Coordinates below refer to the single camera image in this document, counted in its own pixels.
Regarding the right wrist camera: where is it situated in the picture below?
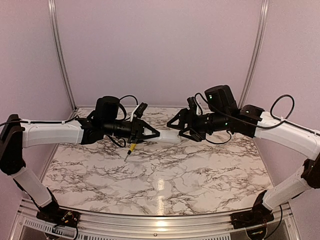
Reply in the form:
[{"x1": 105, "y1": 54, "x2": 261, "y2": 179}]
[{"x1": 187, "y1": 96, "x2": 203, "y2": 116}]

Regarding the right aluminium corner post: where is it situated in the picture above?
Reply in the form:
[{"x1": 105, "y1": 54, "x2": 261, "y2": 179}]
[{"x1": 238, "y1": 0, "x2": 270, "y2": 108}]

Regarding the front aluminium rail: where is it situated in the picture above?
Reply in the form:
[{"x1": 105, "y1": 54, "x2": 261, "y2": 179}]
[{"x1": 10, "y1": 200, "x2": 300, "y2": 240}]

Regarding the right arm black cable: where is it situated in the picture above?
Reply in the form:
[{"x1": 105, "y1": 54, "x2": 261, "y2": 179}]
[{"x1": 194, "y1": 92, "x2": 295, "y2": 145}]

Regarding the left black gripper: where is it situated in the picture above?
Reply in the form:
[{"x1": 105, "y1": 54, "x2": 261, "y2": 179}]
[{"x1": 102, "y1": 116, "x2": 160, "y2": 144}]

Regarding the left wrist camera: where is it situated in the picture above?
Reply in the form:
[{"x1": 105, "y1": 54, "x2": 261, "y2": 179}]
[{"x1": 130, "y1": 102, "x2": 148, "y2": 122}]

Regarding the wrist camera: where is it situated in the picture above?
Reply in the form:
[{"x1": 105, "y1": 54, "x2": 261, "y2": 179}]
[
  {"x1": 187, "y1": 96, "x2": 203, "y2": 116},
  {"x1": 130, "y1": 102, "x2": 148, "y2": 122}
]

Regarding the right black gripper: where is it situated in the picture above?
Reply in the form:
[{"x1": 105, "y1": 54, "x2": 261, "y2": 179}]
[{"x1": 166, "y1": 108, "x2": 230, "y2": 142}]

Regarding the left aluminium corner post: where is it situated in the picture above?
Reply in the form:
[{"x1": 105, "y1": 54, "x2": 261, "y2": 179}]
[{"x1": 48, "y1": 0, "x2": 77, "y2": 111}]

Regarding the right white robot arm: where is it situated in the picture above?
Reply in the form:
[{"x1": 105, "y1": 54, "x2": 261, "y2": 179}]
[{"x1": 167, "y1": 85, "x2": 320, "y2": 224}]

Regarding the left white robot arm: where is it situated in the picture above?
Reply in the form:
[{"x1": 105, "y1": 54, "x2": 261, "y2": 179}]
[{"x1": 0, "y1": 96, "x2": 161, "y2": 223}]

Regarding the white remote control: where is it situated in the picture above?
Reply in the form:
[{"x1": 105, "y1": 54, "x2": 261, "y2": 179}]
[{"x1": 159, "y1": 130, "x2": 181, "y2": 144}]

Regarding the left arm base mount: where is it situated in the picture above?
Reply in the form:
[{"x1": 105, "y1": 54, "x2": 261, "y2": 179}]
[{"x1": 36, "y1": 201, "x2": 80, "y2": 228}]

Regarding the yellow handled screwdriver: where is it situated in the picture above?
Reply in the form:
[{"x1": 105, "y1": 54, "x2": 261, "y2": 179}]
[{"x1": 124, "y1": 143, "x2": 137, "y2": 161}]

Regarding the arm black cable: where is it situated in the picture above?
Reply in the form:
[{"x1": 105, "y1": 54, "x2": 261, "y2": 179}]
[
  {"x1": 194, "y1": 92, "x2": 295, "y2": 145},
  {"x1": 0, "y1": 94, "x2": 140, "y2": 148}
]

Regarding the aluminium corner post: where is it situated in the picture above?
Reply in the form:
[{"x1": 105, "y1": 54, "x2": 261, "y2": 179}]
[
  {"x1": 238, "y1": 0, "x2": 270, "y2": 108},
  {"x1": 48, "y1": 0, "x2": 77, "y2": 111}
]

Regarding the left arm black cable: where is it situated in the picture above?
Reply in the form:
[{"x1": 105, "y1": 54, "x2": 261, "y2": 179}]
[{"x1": 0, "y1": 94, "x2": 140, "y2": 148}]

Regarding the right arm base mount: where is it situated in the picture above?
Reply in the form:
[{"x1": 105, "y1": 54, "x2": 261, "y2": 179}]
[{"x1": 230, "y1": 194, "x2": 275, "y2": 229}]

